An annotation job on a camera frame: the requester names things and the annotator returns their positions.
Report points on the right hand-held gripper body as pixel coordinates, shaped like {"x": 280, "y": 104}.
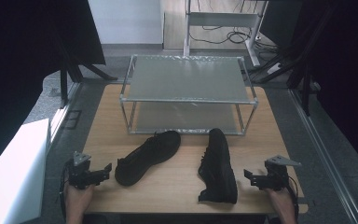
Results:
{"x": 275, "y": 177}

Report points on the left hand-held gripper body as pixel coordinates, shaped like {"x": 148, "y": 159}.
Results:
{"x": 80, "y": 175}

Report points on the black sneaker shoe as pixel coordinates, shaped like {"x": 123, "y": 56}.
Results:
{"x": 147, "y": 157}
{"x": 218, "y": 168}

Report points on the grey metal shoe rack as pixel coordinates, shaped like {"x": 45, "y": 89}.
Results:
{"x": 186, "y": 79}

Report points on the person's right hand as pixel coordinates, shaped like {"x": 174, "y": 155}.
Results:
{"x": 279, "y": 196}

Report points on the person's left hand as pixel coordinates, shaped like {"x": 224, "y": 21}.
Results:
{"x": 78, "y": 196}

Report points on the white box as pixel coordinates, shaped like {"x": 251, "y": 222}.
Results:
{"x": 12, "y": 174}

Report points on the black stand legs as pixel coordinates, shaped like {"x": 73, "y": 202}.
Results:
{"x": 298, "y": 56}
{"x": 74, "y": 70}

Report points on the black curtain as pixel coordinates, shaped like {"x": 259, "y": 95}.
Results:
{"x": 348, "y": 77}
{"x": 18, "y": 62}

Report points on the metal floor rail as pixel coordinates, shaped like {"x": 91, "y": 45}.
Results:
{"x": 62, "y": 113}
{"x": 326, "y": 155}

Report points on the black floor socket frame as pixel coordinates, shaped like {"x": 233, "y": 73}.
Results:
{"x": 72, "y": 119}

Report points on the white metal desk frame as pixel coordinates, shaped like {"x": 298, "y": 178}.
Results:
{"x": 220, "y": 19}

